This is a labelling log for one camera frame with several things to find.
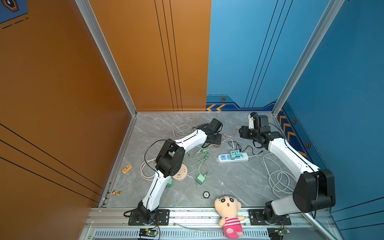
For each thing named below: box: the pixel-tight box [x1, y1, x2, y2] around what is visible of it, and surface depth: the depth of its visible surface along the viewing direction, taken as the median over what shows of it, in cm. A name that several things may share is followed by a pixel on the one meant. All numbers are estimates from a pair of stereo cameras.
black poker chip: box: [202, 191, 211, 199], surface depth 82 cm
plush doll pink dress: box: [214, 195, 245, 239], surface depth 70 cm
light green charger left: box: [166, 178, 173, 188], surface depth 84 cm
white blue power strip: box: [216, 152, 249, 164], surface depth 93 cm
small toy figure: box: [112, 190, 123, 196], surface depth 82 cm
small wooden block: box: [121, 164, 133, 175], surface depth 91 cm
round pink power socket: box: [172, 163, 188, 181], surface depth 87 cm
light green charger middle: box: [195, 174, 207, 185], surface depth 86 cm
